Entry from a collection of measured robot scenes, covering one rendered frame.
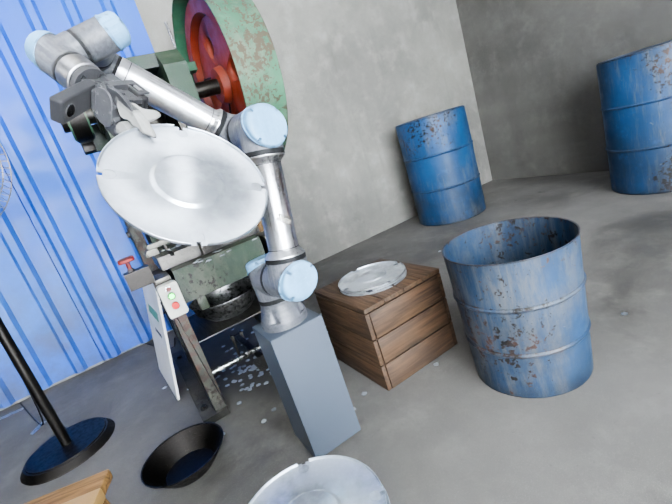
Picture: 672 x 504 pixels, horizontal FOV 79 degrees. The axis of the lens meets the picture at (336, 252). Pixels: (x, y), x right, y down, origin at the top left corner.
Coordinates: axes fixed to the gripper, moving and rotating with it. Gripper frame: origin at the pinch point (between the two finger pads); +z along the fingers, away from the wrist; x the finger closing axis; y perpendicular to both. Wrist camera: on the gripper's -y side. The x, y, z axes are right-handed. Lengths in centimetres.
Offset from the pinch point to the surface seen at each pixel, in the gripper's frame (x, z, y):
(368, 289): 58, 39, 74
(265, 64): 11, -44, 89
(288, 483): 44, 58, -7
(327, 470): 40, 63, -2
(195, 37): 26, -101, 108
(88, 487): 83, 20, -24
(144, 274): 86, -32, 32
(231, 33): 5, -56, 81
